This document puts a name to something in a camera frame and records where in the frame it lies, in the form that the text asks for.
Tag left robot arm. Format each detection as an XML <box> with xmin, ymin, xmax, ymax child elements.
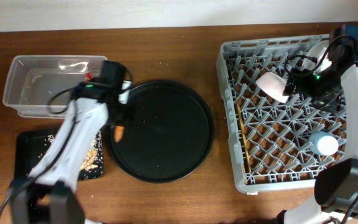
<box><xmin>0</xmin><ymin>78</ymin><xmax>132</xmax><ymax>223</ymax></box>

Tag orange carrot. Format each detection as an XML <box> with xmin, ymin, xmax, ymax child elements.
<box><xmin>114</xmin><ymin>126</ymin><xmax>124</xmax><ymax>142</ymax></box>

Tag wooden chopstick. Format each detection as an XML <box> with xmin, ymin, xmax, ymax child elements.
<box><xmin>236</xmin><ymin>103</ymin><xmax>251</xmax><ymax>174</ymax></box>
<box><xmin>241</xmin><ymin>131</ymin><xmax>252</xmax><ymax>173</ymax></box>

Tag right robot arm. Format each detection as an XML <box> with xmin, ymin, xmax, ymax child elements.
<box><xmin>276</xmin><ymin>24</ymin><xmax>358</xmax><ymax>223</ymax></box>

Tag grey plate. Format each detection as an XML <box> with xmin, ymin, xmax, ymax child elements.
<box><xmin>301</xmin><ymin>40</ymin><xmax>332</xmax><ymax>73</ymax></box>

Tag round black tray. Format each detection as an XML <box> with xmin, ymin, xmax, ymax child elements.
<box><xmin>104</xmin><ymin>80</ymin><xmax>214</xmax><ymax>183</ymax></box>

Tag light blue cup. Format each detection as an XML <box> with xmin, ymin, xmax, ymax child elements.
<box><xmin>309</xmin><ymin>131</ymin><xmax>339</xmax><ymax>156</ymax></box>

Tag white bowl with food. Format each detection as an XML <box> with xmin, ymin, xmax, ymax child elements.
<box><xmin>255</xmin><ymin>72</ymin><xmax>288</xmax><ymax>103</ymax></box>

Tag spilled rice and nuts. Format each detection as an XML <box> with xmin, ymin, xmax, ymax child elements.
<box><xmin>47</xmin><ymin>132</ymin><xmax>104</xmax><ymax>180</ymax></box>

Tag red snack wrapper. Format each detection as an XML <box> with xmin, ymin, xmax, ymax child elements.
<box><xmin>84</xmin><ymin>72</ymin><xmax>93</xmax><ymax>82</ymax></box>

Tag grey dishwasher rack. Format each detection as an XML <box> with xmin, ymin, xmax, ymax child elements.
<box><xmin>216</xmin><ymin>35</ymin><xmax>346</xmax><ymax>194</ymax></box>

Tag black rectangular tray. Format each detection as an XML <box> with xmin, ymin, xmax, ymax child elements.
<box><xmin>13</xmin><ymin>127</ymin><xmax>105</xmax><ymax>184</ymax></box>

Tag clear plastic bin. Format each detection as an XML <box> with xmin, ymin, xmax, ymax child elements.
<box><xmin>2</xmin><ymin>55</ymin><xmax>107</xmax><ymax>119</ymax></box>

